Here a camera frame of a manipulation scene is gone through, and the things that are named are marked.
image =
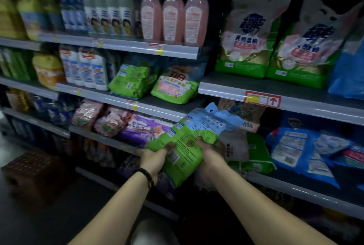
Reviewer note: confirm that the person's right hand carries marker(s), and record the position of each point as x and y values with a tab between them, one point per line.
209	158

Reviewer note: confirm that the person's left hand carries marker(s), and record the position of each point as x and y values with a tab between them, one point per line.
152	161

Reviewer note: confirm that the person's right thumb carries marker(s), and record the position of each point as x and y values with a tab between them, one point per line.
203	143

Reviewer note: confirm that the person's left thumb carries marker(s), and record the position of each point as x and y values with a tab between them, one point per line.
169	147

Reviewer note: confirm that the green and blue detergent bag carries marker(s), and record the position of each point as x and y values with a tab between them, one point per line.
187	136

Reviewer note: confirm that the person's left forearm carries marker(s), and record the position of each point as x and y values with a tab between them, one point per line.
113	213

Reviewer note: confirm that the person's right forearm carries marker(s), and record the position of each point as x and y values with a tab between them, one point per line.
256	210

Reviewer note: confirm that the purple detergent bag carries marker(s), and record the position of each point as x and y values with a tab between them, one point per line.
142	131

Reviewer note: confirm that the black wristband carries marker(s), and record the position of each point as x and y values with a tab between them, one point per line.
148	178

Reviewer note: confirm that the grey and green powder bag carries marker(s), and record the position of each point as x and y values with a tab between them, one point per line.
253	153

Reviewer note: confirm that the beige patterned bag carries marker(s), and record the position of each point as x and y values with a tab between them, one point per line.
244	112

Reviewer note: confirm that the yellow and red price tag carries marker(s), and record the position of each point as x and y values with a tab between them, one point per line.
132	104
155	49
97	42

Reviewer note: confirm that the pink patterned bag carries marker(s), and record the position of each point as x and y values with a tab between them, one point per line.
86	114
112	124

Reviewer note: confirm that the green and orange powder bag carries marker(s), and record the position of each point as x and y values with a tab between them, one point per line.
176	85

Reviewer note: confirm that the red and white price tag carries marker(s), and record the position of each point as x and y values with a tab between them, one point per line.
263	99

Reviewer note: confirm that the grey metal shelf board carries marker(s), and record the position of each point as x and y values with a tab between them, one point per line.
298	97
119	44
310	193
96	98
57	131

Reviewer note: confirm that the large blue white-label bag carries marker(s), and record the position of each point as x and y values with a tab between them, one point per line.
295	151

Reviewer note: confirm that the white and blue bottle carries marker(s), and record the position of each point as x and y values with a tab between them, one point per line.
86	68
99	72
69	67

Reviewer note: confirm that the white and green detergent bag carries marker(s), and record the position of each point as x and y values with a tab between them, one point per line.
307	51
247	40

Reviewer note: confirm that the dark blue bags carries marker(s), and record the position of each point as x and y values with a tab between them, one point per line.
54	111

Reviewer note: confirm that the pink liquid bottle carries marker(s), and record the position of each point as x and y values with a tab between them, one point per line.
196	17
173	17
151	17

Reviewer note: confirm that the small blue white-label bag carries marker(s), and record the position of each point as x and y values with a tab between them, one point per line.
331	143

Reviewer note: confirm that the brown plastic crate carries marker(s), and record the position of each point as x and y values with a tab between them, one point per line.
32	175

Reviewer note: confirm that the pale green white-label bottle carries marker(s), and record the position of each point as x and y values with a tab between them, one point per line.
89	11
113	11
101	11
126	13

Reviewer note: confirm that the yellow and orange refill bag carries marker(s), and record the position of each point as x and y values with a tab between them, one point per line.
48	70

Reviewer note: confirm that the blue and pink bag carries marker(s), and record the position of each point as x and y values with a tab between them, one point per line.
354	155

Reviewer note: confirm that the gold bottles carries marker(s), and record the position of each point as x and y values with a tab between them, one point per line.
18	99

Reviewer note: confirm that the blue plastic bag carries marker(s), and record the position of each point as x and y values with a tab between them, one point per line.
348	74

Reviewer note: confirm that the row of blue bottles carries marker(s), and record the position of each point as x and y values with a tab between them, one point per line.
72	13

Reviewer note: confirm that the row of green bottles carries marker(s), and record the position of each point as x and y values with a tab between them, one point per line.
15	64

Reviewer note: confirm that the yellow-green refill bag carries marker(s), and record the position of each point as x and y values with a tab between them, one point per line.
54	14
10	18
32	14

